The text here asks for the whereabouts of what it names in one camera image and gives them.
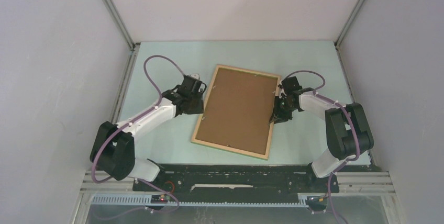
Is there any wooden picture frame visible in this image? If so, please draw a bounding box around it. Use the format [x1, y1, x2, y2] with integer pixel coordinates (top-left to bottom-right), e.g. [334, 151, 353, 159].
[191, 64, 282, 161]

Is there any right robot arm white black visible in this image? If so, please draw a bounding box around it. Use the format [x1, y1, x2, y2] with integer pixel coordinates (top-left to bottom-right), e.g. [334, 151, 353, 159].
[269, 76, 374, 192]

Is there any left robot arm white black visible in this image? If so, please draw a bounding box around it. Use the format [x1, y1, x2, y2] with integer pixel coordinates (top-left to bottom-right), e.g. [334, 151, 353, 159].
[90, 74, 207, 191]

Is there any aluminium base extrusion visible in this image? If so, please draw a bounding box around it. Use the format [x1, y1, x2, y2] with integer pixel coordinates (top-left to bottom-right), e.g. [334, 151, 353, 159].
[80, 172, 396, 196]

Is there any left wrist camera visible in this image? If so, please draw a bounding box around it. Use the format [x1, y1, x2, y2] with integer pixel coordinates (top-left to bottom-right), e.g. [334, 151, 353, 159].
[189, 73, 200, 80]

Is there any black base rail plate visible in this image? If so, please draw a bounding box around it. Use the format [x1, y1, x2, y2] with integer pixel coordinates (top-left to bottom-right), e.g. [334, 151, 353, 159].
[153, 164, 339, 203]

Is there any left aluminium corner post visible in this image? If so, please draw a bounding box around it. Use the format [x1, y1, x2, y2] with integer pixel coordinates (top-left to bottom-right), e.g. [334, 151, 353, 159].
[102, 0, 136, 51]

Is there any aluminium corner post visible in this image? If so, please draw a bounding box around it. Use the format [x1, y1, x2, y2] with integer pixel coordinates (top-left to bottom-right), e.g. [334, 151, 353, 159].
[335, 0, 367, 50]
[102, 0, 136, 51]

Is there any grey cable duct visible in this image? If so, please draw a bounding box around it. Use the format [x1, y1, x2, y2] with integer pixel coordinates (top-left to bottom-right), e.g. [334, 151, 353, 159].
[90, 194, 308, 208]

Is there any right aluminium corner post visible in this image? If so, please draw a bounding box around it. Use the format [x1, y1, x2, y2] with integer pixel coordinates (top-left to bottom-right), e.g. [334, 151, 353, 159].
[335, 0, 367, 50]

